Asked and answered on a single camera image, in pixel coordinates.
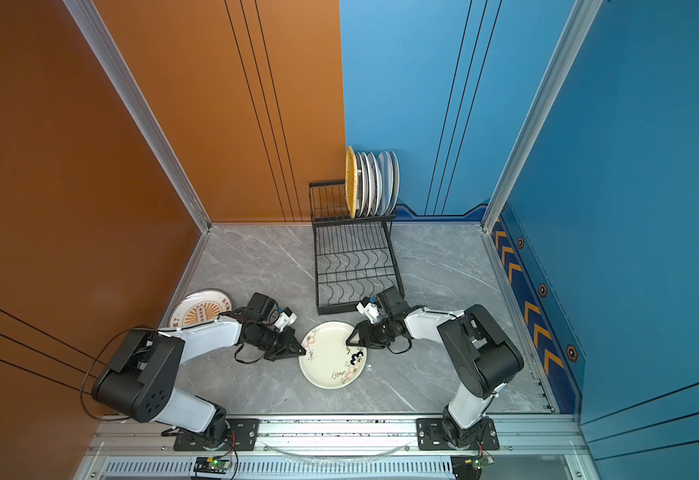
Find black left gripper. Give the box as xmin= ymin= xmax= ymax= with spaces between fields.
xmin=256 ymin=325 xmax=310 ymax=360

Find cream floral plate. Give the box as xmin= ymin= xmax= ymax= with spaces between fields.
xmin=299 ymin=321 xmax=367 ymax=390

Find orange sunburst plate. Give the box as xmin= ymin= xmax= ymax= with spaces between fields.
xmin=168 ymin=288 xmax=233 ymax=328

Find red green rimmed plate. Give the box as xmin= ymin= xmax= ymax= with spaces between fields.
xmin=363 ymin=153 xmax=377 ymax=217

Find yellow woven square plate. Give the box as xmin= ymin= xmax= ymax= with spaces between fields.
xmin=345 ymin=146 xmax=357 ymax=218

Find green cloud pattern plate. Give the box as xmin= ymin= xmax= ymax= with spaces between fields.
xmin=369 ymin=152 xmax=383 ymax=216

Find blue striped plate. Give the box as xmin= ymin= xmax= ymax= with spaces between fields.
xmin=387 ymin=150 xmax=399 ymax=214
xmin=379 ymin=151 xmax=393 ymax=215

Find white plate red characters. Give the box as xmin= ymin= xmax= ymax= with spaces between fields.
xmin=355 ymin=152 xmax=367 ymax=218

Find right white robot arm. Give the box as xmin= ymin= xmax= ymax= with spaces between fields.
xmin=346 ymin=287 xmax=525 ymax=436

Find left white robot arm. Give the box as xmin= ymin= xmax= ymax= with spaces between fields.
xmin=91 ymin=292 xmax=306 ymax=444

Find green circuit board left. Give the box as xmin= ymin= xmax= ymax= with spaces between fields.
xmin=192 ymin=456 xmax=235 ymax=479

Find green circuit board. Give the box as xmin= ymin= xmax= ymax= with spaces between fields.
xmin=451 ymin=454 xmax=495 ymax=480
xmin=192 ymin=456 xmax=235 ymax=479

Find green circuit board right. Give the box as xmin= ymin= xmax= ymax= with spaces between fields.
xmin=451 ymin=454 xmax=495 ymax=480

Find black wire dish rack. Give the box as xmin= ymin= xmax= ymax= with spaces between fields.
xmin=309 ymin=180 xmax=405 ymax=315

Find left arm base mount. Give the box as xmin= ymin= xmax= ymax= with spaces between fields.
xmin=173 ymin=418 xmax=261 ymax=453

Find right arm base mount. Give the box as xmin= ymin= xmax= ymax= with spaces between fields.
xmin=415 ymin=417 xmax=501 ymax=451

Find aluminium front rail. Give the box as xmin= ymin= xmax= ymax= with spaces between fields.
xmin=75 ymin=414 xmax=599 ymax=479

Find aluminium corner post left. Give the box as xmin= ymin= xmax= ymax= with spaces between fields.
xmin=62 ymin=0 xmax=213 ymax=233

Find aluminium corner post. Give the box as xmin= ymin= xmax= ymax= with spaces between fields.
xmin=481 ymin=0 xmax=603 ymax=234
xmin=62 ymin=0 xmax=213 ymax=233

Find aluminium corner post right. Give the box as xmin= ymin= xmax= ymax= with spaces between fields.
xmin=481 ymin=0 xmax=603 ymax=234

